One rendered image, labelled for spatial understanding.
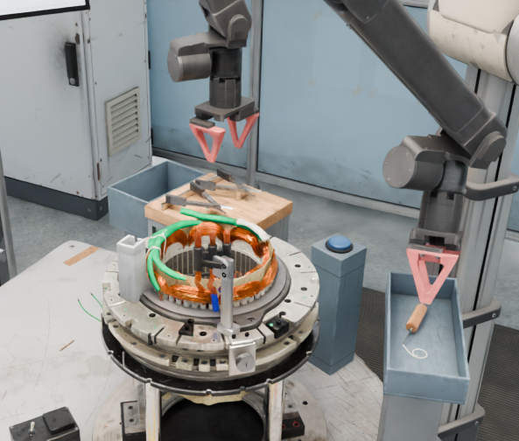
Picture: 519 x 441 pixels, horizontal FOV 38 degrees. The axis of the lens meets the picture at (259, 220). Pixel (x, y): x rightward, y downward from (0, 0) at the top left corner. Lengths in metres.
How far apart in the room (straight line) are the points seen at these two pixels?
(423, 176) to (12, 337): 0.90
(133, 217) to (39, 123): 2.16
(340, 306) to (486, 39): 0.52
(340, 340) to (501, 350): 1.56
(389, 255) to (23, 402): 2.24
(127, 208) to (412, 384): 0.67
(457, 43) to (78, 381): 0.88
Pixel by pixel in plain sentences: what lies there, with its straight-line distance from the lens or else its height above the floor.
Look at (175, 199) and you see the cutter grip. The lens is 1.37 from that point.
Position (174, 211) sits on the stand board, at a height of 1.06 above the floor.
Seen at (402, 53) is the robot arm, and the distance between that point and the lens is 0.89.
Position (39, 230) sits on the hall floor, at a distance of 3.58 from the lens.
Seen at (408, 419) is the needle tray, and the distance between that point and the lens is 1.19.
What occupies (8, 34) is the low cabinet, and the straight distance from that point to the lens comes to 3.54.
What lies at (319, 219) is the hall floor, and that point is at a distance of 3.64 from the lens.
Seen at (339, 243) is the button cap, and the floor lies 1.04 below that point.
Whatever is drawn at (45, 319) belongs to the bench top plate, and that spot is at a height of 0.78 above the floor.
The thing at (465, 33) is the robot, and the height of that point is 1.42.
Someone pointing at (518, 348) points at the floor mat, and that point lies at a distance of 2.97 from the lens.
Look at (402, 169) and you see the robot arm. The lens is 1.03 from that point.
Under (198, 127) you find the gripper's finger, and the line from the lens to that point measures 1.35.
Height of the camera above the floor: 1.71
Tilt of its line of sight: 28 degrees down
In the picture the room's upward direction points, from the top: 2 degrees clockwise
